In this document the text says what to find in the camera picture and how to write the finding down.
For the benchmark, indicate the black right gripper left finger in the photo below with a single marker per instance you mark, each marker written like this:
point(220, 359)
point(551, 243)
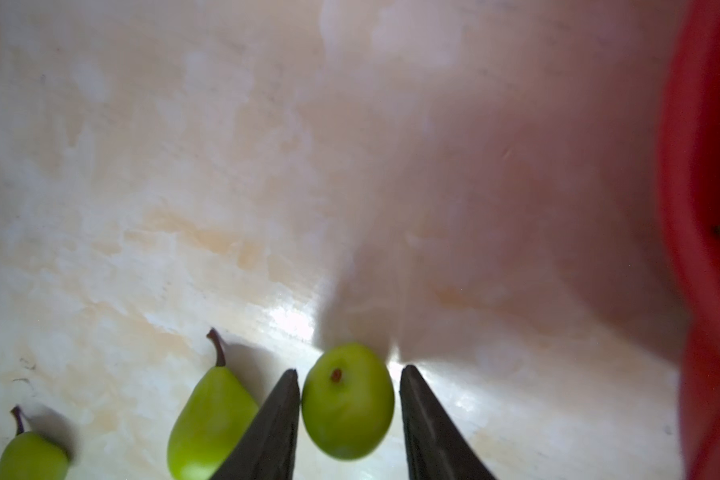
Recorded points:
point(268, 447)

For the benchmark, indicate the red flower fruit bowl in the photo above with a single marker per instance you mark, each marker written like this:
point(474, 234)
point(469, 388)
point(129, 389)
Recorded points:
point(688, 185)

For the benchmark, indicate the green fake apple cluster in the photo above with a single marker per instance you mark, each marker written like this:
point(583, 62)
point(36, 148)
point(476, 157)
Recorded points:
point(347, 402)

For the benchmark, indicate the green fake pear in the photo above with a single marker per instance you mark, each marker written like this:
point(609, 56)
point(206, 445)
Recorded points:
point(212, 422)

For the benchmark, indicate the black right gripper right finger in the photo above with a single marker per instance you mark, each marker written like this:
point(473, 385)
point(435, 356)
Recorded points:
point(435, 449)

